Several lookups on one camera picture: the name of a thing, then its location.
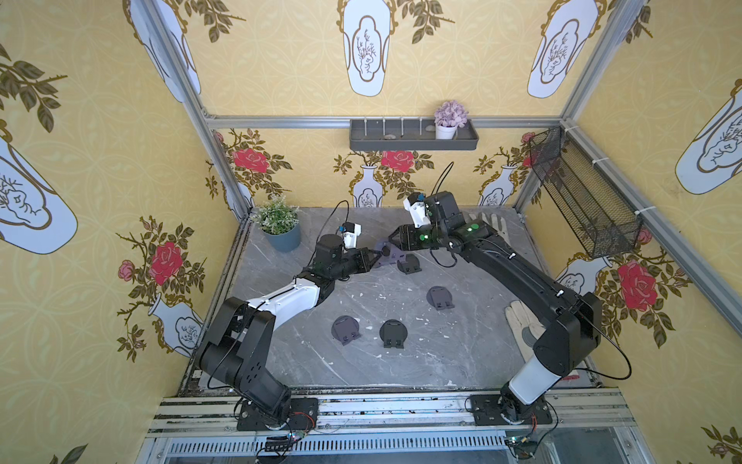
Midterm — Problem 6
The purple flower white pot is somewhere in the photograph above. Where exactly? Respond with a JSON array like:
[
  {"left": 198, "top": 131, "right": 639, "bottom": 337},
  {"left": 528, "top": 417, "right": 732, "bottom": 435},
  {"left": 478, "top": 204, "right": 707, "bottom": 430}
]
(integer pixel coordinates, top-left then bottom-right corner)
[{"left": 435, "top": 101, "right": 469, "bottom": 140}]

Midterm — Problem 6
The black wire mesh basket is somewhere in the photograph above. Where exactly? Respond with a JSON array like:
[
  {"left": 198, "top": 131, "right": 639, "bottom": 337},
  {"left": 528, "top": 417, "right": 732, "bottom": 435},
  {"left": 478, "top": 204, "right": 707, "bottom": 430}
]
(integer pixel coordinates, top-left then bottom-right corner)
[{"left": 527, "top": 128, "right": 643, "bottom": 258}]

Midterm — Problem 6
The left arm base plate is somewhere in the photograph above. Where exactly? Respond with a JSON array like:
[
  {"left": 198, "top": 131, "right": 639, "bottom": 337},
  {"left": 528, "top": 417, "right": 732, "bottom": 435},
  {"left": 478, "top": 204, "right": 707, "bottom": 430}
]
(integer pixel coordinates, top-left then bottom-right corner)
[{"left": 235, "top": 397, "right": 319, "bottom": 432}]

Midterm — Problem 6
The grey wall shelf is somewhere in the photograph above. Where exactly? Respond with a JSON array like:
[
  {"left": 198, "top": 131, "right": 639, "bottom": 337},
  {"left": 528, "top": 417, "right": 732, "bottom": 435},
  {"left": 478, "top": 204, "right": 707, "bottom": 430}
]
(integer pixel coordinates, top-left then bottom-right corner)
[{"left": 349, "top": 118, "right": 480, "bottom": 152}]

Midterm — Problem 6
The aluminium frame rail front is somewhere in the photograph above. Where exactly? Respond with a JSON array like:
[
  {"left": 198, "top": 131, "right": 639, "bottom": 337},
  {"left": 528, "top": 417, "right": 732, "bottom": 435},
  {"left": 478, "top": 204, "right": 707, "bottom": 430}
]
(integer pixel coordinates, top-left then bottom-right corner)
[{"left": 138, "top": 388, "right": 653, "bottom": 463}]

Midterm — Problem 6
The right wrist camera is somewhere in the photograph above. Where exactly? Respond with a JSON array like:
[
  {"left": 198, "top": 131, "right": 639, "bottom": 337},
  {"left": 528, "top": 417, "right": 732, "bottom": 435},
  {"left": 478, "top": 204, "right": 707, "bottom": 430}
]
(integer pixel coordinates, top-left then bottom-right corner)
[{"left": 403, "top": 193, "right": 431, "bottom": 229}]

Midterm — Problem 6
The purple phone stand front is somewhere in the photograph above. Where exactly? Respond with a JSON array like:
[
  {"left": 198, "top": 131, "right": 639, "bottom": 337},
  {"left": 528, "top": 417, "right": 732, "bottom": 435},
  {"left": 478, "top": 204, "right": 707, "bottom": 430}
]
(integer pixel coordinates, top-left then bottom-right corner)
[{"left": 330, "top": 315, "right": 361, "bottom": 346}]

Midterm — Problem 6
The green plant blue pot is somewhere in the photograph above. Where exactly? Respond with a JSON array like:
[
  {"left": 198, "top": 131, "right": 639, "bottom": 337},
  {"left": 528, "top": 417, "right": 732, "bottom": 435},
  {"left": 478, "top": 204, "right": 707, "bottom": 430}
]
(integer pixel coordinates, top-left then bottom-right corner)
[{"left": 250, "top": 197, "right": 301, "bottom": 252}]

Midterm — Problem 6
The grey work glove back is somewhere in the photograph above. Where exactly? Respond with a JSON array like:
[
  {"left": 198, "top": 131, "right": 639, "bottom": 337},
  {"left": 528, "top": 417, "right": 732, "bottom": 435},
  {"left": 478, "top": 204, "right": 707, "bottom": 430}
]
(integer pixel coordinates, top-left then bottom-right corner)
[{"left": 469, "top": 212, "right": 510, "bottom": 244}]

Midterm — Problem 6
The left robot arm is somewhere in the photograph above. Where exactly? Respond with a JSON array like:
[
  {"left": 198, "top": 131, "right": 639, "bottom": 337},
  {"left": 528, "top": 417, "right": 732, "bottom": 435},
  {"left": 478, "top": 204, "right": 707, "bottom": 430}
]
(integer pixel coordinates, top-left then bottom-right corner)
[{"left": 194, "top": 234, "right": 383, "bottom": 425}]

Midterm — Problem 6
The black phone stand front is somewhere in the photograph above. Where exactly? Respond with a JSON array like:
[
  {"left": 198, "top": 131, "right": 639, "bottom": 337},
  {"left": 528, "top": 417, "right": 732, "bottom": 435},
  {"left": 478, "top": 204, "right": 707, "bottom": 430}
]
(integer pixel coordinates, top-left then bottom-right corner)
[{"left": 379, "top": 319, "right": 409, "bottom": 349}]

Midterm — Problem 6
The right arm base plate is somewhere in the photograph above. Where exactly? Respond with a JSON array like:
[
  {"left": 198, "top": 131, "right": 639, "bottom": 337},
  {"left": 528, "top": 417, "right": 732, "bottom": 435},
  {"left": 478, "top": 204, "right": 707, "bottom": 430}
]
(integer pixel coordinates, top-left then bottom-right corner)
[{"left": 465, "top": 392, "right": 555, "bottom": 427}]

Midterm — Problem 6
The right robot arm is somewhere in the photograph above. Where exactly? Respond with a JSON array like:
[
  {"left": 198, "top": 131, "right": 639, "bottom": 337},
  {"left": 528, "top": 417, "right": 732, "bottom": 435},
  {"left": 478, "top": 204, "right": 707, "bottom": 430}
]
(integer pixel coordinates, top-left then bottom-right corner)
[{"left": 390, "top": 191, "right": 602, "bottom": 409}]

